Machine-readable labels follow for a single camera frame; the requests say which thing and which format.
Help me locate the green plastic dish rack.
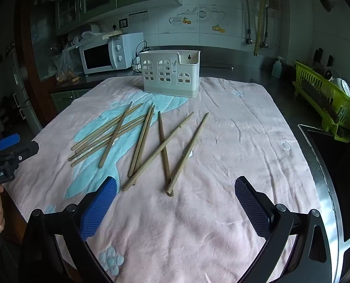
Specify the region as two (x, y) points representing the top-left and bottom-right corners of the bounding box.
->
(293, 61), (350, 142)

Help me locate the white microwave oven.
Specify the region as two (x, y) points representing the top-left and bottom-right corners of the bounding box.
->
(79, 32), (144, 75)

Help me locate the stainless steel sink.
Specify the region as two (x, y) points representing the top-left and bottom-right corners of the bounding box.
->
(298, 124), (350, 251)

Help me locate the pink printed towel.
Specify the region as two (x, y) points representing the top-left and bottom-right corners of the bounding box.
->
(1, 77), (314, 283)

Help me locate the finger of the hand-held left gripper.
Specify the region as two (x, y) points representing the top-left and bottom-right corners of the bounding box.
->
(0, 134), (20, 154)
(4, 141), (40, 162)

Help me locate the clear plastic bag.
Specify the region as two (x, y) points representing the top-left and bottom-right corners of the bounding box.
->
(53, 43), (82, 83)

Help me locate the metal flexible hose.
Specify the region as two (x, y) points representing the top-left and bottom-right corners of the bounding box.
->
(263, 0), (274, 48)
(240, 0), (254, 45)

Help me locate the black handled knife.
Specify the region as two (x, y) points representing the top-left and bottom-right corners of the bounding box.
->
(313, 49), (324, 68)

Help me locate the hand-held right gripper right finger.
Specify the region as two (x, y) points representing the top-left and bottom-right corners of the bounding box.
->
(235, 176), (333, 283)

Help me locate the white plate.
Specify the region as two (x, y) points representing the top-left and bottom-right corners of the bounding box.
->
(332, 78), (350, 98)

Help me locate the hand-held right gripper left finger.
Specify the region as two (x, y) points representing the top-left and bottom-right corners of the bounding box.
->
(18, 176), (118, 283)

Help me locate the bunch of wooden chopsticks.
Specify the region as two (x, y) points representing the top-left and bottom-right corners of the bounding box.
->
(68, 102), (209, 196)

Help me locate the green base cabinet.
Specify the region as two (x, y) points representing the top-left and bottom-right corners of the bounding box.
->
(50, 88), (90, 114)

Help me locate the white plastic chopstick holder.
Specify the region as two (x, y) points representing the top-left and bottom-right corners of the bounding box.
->
(139, 50), (200, 98)

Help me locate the clear blue liquid bottle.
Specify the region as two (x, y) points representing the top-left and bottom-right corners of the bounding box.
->
(271, 57), (284, 79)

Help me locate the white power strip with cables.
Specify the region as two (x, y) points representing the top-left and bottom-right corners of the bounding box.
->
(131, 42), (152, 73)

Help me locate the white wall notice sticker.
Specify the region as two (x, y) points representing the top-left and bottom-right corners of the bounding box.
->
(129, 11), (149, 23)

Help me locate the white electric kettle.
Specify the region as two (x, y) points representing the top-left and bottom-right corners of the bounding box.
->
(81, 23), (100, 36)

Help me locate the yellow gas pipe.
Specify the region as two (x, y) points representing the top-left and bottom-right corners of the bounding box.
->
(253, 0), (267, 56)

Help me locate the brown wooden door frame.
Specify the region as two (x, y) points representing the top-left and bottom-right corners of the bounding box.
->
(15, 0), (59, 124)

